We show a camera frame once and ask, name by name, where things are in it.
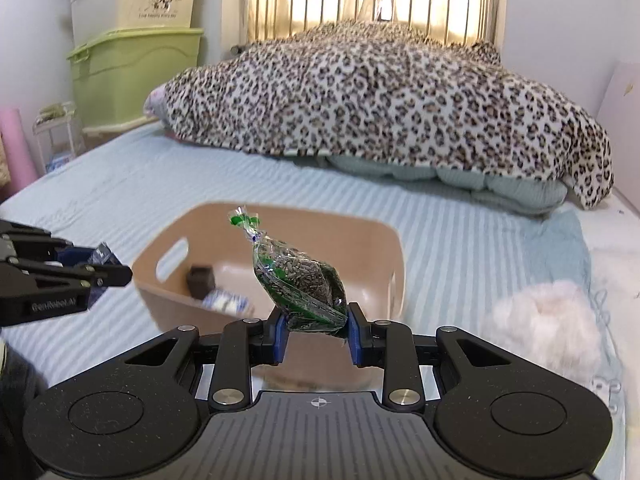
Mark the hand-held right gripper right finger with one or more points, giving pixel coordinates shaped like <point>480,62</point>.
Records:
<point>354,342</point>

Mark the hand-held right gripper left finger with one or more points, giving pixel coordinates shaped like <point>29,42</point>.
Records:
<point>280,342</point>

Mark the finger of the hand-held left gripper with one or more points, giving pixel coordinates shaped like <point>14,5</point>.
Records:
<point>60,280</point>
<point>30,242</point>

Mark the small blue packet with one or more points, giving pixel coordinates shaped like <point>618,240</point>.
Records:
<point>104,255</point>

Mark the clear bag of dark seeds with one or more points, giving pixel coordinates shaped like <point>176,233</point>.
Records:
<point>300,280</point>

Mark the tan plastic basket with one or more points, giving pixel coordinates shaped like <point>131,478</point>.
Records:
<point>350,245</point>

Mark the white and blue packet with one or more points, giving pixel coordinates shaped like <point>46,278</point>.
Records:
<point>227,302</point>

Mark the pink roll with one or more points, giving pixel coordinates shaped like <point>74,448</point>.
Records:
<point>17,150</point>

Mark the small black box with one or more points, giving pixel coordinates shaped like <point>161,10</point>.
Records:
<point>201,280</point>

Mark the small white rack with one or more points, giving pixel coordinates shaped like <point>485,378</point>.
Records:
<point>57,130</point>

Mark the pale pillow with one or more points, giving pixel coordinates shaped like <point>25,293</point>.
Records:
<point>156,102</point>

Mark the white fluffy cloth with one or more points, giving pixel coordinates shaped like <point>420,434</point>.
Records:
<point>545,325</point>

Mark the green plastic storage box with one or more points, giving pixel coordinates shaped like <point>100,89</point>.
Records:
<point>135,80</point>

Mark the pale green quilt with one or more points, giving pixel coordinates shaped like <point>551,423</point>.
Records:
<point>500,185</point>

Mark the light blue cloth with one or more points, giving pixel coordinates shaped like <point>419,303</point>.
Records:
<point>560,245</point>

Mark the leopard print blanket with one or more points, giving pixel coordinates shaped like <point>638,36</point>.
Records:
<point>380,95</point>

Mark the cream plastic storage box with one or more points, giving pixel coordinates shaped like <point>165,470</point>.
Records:
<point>130,0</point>

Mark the metal bed headboard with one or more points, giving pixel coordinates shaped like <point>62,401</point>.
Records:
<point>350,0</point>

